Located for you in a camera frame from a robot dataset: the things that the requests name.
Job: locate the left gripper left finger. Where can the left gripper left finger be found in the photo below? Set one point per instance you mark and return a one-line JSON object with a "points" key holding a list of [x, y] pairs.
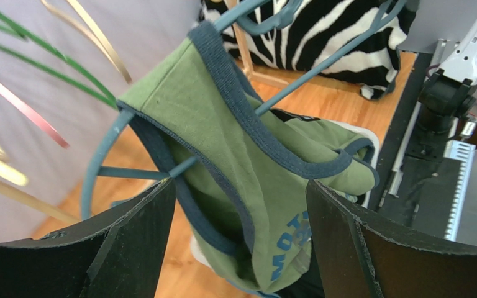
{"points": [[117, 253]]}

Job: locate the zebra print blanket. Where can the zebra print blanket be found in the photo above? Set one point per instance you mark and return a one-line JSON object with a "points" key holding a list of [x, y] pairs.
{"points": [[320, 28]]}

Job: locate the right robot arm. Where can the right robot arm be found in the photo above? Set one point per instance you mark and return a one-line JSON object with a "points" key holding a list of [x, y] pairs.
{"points": [[449, 91]]}

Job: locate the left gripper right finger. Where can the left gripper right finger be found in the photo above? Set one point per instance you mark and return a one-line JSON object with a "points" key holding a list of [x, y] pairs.
{"points": [[363, 254]]}

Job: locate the black top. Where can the black top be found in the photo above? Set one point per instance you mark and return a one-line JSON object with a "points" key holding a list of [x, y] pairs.
{"points": [[309, 285]]}

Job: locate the teal plastic hanger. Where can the teal plastic hanger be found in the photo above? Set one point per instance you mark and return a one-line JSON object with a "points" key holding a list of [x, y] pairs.
{"points": [[388, 10]]}

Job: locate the wooden clothes rack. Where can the wooden clothes rack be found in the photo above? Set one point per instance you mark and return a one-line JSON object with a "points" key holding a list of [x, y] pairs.
{"points": [[101, 93]]}

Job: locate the white plastic basket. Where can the white plastic basket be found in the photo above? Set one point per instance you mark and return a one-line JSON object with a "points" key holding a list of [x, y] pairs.
{"points": [[194, 246]]}

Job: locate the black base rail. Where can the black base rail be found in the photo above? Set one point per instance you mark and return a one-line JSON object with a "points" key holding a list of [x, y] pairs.
{"points": [[424, 178]]}

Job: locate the pink plastic hanger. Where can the pink plastic hanger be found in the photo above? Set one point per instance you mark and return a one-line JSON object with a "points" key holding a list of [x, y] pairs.
{"points": [[33, 116]]}

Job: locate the olive green tank top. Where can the olive green tank top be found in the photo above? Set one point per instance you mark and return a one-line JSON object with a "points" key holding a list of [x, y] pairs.
{"points": [[245, 198]]}

